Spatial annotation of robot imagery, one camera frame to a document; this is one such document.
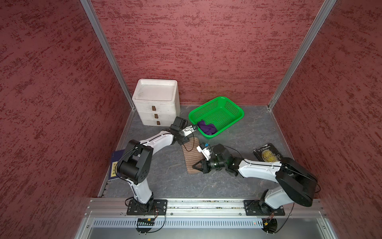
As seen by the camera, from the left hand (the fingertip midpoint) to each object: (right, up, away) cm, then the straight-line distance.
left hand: (181, 133), depth 96 cm
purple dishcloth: (+18, +2, -1) cm, 18 cm away
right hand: (+8, -18, -17) cm, 26 cm away
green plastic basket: (+29, +16, +22) cm, 40 cm away
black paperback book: (+56, -13, -3) cm, 58 cm away
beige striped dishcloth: (+7, -15, -4) cm, 17 cm away
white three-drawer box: (-14, +20, -6) cm, 25 cm away
